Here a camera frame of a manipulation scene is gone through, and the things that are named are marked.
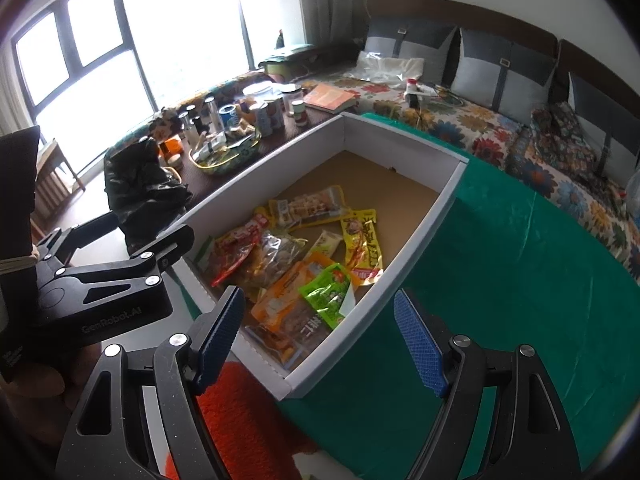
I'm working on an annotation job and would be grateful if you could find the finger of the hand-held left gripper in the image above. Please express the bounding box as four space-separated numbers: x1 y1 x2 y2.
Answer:
55 224 196 306
37 212 123 267

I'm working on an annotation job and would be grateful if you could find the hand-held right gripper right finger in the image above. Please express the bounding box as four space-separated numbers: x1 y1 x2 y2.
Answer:
393 289 583 480

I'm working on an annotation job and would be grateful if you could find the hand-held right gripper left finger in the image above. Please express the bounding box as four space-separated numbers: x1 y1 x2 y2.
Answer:
55 285 247 480

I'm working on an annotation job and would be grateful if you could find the orange sausage packet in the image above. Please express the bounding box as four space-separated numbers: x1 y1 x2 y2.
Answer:
250 252 346 332

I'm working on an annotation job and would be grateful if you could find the white cardboard box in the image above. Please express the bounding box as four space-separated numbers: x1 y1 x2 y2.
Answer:
172 111 468 401

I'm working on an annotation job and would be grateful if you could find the red snack packet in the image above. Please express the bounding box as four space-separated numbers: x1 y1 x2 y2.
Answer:
207 212 273 287

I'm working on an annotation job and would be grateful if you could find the clear packet of round snacks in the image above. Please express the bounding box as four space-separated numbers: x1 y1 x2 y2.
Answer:
240 230 307 287

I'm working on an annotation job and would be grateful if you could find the green snack packet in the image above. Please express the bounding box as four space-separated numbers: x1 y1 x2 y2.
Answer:
298 263 358 331

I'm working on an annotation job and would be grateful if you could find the yellow printed snack packet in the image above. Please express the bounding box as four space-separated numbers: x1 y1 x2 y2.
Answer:
340 208 386 286

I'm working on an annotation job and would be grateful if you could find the cream long snack packet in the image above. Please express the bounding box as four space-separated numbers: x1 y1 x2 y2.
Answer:
300 230 342 267

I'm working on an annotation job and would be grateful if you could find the yellow packet of brown pastries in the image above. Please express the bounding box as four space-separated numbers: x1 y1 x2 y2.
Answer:
270 185 348 232

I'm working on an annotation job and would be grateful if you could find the black plastic bag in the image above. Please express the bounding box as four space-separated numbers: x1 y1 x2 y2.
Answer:
103 136 193 242

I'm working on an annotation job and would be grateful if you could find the wooden chair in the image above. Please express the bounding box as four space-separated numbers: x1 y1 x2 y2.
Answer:
35 139 86 221

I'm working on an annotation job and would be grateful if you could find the orange fluffy cloth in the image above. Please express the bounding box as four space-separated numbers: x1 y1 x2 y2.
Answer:
165 360 321 480

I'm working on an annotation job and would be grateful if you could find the green velvet blanket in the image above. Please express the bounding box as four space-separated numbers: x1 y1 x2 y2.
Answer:
280 112 640 478

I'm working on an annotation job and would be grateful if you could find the floral tray basket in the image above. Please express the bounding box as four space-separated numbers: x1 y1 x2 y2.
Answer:
189 127 262 177

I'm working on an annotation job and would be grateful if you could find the clear bottle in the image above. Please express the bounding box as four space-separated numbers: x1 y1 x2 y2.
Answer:
202 95 221 131

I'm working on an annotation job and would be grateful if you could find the dark wooden table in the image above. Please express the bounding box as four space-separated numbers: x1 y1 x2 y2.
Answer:
105 90 361 241

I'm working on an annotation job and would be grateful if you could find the silver can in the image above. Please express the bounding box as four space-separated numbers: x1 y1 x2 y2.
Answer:
248 101 273 137
265 99 286 131

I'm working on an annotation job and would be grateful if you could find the white lidded jar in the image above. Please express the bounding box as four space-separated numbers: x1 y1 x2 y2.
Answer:
243 81 281 106

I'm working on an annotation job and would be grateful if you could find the glass jar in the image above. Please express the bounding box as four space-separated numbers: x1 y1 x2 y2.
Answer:
280 85 303 117

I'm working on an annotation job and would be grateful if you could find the orange book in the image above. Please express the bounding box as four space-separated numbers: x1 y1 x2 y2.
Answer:
302 84 359 115

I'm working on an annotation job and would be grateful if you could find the dark framed window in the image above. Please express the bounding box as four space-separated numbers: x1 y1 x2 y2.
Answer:
10 0 301 127

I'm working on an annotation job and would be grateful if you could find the dark floral garment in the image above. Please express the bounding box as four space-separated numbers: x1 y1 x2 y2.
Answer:
530 102 609 182

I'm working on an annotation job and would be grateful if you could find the white plastic package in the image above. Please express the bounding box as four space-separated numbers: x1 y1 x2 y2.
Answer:
356 51 426 84

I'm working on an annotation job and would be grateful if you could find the grey two-tone pillow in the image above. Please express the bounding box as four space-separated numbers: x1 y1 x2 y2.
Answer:
362 15 458 86
567 72 640 186
450 27 558 122

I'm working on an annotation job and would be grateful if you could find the grey curtain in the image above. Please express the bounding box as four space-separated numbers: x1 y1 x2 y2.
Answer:
295 0 369 48

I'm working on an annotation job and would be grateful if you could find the brown headboard panel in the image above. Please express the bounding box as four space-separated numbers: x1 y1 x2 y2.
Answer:
557 39 640 111
367 0 559 61

